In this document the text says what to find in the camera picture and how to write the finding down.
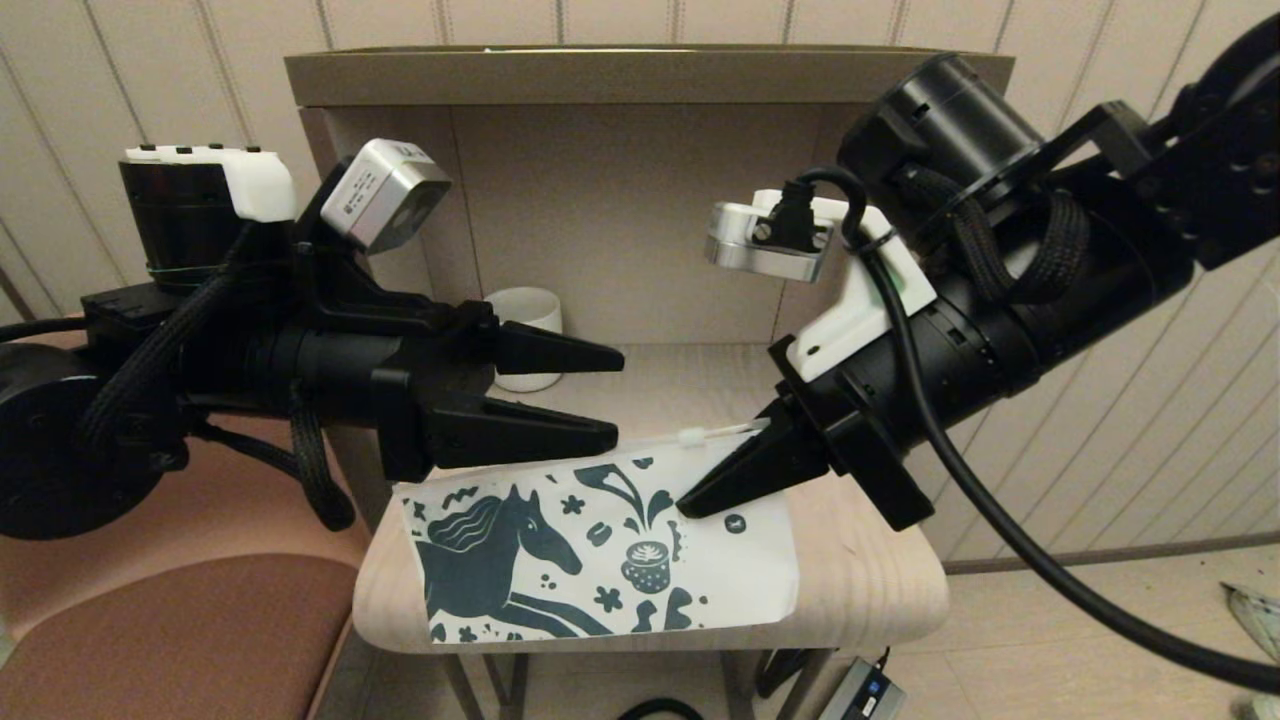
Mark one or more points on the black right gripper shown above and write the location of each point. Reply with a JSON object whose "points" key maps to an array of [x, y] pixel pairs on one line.
{"points": [[860, 440]]}

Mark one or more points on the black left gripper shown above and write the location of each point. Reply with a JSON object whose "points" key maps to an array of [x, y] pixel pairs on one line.
{"points": [[450, 350]]}

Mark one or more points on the white horse-print zip pouch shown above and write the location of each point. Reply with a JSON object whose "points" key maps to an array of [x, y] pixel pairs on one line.
{"points": [[700, 560]]}

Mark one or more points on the grey wrapper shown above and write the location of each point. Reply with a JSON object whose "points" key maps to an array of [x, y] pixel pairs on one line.
{"points": [[1258, 620]]}

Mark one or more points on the white ribbed ceramic mug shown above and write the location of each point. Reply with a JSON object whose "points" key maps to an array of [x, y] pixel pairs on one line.
{"points": [[530, 305]]}

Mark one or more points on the beige wooden hutch desk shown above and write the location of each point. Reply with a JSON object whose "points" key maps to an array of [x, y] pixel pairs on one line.
{"points": [[640, 200]]}

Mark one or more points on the grey power adapter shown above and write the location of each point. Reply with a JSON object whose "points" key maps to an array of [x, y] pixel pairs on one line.
{"points": [[860, 695]]}

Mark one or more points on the pink upholstered chair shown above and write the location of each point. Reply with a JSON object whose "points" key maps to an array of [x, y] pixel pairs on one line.
{"points": [[150, 640]]}

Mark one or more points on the crumpled plastic bottle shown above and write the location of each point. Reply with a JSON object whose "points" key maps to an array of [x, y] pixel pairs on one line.
{"points": [[1262, 708]]}

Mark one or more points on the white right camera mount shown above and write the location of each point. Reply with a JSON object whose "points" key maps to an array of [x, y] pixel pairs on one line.
{"points": [[860, 310]]}

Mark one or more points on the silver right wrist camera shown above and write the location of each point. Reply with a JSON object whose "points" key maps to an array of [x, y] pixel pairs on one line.
{"points": [[750, 250]]}

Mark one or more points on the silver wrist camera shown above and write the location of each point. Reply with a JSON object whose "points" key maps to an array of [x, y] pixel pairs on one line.
{"points": [[750, 250], [375, 200]]}

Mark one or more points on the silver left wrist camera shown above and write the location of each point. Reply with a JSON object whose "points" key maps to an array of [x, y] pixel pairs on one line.
{"points": [[375, 200]]}

